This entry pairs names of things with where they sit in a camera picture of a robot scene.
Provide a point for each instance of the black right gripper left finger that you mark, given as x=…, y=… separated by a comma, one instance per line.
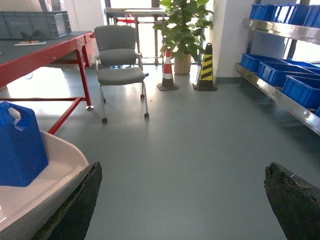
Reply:
x=72, y=219

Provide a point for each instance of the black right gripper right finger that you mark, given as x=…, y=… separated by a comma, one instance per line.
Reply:
x=294, y=201

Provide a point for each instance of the beige plastic scoop tray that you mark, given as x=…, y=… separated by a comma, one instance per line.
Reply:
x=25, y=210

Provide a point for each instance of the blue plastic part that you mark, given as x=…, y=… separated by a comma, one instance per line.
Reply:
x=22, y=152

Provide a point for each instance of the metal shelf rack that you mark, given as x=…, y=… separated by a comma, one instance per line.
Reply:
x=294, y=32

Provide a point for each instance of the yellow black traffic cone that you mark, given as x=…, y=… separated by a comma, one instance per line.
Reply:
x=205, y=81

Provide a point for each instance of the grey office chair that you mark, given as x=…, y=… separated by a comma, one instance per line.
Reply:
x=118, y=63

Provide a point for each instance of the red white traffic cone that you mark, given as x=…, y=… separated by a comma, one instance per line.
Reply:
x=167, y=83

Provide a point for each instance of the grey plastic crate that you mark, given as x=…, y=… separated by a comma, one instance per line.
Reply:
x=52, y=25

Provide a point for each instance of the green potted plant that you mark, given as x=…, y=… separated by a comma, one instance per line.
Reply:
x=182, y=31

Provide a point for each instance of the red frame work table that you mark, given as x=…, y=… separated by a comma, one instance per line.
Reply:
x=18, y=61

